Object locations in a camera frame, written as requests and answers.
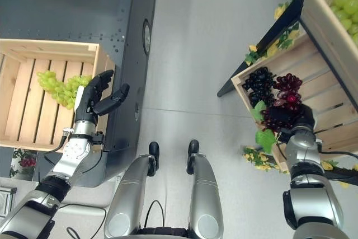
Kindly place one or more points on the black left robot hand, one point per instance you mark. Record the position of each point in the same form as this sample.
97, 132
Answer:
86, 97

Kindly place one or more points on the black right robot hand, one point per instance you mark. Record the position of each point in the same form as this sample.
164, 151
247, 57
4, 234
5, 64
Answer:
305, 117

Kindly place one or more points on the dark red grape bunch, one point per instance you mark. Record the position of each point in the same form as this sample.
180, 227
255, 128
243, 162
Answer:
282, 102

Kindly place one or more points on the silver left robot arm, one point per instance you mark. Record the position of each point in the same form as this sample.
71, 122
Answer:
71, 149

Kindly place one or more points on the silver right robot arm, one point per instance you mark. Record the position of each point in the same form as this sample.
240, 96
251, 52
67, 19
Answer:
305, 166

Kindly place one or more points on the green grape bunch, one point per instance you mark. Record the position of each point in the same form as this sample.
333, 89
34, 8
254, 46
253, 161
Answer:
60, 90

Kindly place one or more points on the wooden crate with dark grapes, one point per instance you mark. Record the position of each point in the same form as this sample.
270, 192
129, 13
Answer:
324, 90

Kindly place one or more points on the green grape leaf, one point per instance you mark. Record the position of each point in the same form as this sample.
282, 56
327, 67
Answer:
265, 139
258, 110

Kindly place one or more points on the black grape bunch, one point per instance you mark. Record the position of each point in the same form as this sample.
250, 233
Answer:
258, 85

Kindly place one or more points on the empty-slatted wooden crate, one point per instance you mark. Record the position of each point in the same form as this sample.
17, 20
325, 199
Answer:
25, 96

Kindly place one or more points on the round grey table cap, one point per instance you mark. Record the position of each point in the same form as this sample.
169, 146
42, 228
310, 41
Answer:
146, 36

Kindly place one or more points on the small red grape bunch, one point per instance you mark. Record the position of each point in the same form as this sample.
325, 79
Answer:
28, 162

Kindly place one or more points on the black display shelf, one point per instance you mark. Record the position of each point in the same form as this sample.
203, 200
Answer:
268, 37

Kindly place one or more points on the dark grey metal table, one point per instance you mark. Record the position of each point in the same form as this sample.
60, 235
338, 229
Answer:
56, 15

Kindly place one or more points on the silver left robot leg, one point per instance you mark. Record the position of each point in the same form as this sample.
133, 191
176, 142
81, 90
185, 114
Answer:
131, 183

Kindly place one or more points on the silver robot leg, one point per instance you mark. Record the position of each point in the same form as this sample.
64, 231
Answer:
202, 183
131, 183

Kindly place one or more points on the wooden crate with green grapes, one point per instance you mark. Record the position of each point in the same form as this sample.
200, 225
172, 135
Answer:
319, 18

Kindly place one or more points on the large green grape pile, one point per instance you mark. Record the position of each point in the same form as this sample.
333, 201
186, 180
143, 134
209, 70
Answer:
345, 6

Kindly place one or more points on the silver right robot leg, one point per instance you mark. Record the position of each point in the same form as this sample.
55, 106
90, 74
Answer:
202, 183

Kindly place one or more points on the grey box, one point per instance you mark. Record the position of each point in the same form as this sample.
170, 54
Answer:
7, 201

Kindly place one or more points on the black robot waist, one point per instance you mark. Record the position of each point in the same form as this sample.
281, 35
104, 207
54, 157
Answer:
163, 233

